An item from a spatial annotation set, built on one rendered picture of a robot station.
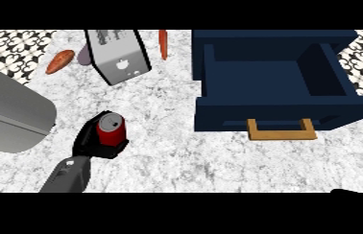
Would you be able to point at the navy blue drawer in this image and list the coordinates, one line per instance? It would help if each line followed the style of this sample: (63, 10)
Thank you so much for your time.
(268, 84)

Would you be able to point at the silver toaster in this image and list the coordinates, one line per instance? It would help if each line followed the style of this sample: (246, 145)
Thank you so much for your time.
(118, 57)

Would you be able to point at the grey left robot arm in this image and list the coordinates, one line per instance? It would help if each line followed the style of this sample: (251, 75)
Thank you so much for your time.
(68, 175)

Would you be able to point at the red soda can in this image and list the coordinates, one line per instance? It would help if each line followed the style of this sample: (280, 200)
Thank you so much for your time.
(111, 132)

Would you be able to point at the purple eggplant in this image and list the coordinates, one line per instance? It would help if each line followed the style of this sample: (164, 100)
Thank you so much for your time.
(84, 56)

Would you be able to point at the orange carrot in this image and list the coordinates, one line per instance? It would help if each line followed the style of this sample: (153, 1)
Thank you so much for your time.
(162, 43)

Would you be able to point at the navy blue cabinet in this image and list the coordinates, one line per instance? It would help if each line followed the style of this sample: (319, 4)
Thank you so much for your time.
(264, 41)

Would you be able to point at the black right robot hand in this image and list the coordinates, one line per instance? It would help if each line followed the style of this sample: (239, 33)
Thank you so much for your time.
(347, 191)

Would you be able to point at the orange sweet potato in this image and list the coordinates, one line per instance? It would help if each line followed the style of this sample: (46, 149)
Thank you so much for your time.
(59, 61)

